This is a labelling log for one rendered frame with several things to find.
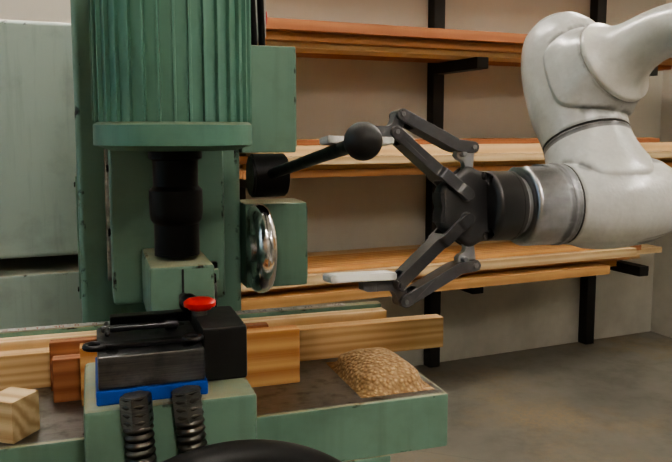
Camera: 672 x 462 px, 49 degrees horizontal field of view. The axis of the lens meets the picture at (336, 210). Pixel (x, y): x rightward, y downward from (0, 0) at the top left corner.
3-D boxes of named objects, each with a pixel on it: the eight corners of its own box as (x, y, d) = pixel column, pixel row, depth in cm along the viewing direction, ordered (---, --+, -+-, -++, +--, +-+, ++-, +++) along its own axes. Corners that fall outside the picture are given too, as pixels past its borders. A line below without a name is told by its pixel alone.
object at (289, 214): (246, 288, 103) (245, 203, 102) (236, 279, 110) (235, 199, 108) (310, 284, 106) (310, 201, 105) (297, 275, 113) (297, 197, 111)
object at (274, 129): (241, 153, 103) (240, 44, 101) (230, 151, 111) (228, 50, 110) (299, 152, 106) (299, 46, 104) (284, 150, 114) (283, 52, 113)
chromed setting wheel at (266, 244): (258, 303, 95) (257, 208, 94) (240, 284, 107) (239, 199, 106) (281, 301, 96) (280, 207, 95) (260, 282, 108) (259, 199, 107)
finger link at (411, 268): (451, 208, 79) (459, 218, 80) (381, 281, 77) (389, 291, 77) (469, 209, 76) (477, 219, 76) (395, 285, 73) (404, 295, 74)
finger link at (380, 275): (386, 269, 77) (386, 277, 77) (322, 273, 75) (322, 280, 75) (397, 272, 74) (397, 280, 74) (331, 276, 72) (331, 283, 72)
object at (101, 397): (96, 407, 59) (93, 340, 58) (95, 365, 69) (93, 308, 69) (256, 389, 63) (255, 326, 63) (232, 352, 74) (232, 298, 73)
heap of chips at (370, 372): (361, 398, 77) (361, 372, 77) (325, 363, 89) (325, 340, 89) (434, 389, 80) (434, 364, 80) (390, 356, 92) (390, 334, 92)
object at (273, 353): (81, 406, 75) (79, 347, 74) (81, 400, 77) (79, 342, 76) (300, 382, 82) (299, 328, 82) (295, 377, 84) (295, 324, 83)
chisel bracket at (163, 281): (151, 344, 80) (149, 267, 79) (143, 314, 93) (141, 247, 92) (219, 338, 82) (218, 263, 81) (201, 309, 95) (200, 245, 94)
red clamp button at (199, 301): (185, 313, 67) (185, 302, 67) (181, 306, 70) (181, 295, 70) (218, 311, 68) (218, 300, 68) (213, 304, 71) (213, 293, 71)
